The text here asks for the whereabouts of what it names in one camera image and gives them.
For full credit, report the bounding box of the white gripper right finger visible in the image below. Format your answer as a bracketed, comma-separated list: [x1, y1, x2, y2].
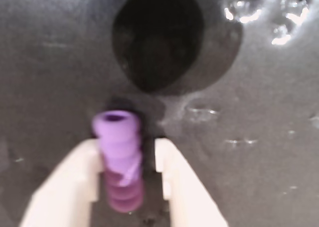
[154, 137, 229, 227]

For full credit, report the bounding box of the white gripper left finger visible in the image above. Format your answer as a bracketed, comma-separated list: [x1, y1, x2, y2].
[19, 138, 102, 227]

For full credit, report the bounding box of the purple ribbed pen grip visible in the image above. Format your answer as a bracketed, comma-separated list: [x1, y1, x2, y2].
[90, 110, 146, 214]

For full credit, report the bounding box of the glossy black mat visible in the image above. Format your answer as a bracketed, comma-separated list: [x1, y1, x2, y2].
[0, 0, 319, 227]

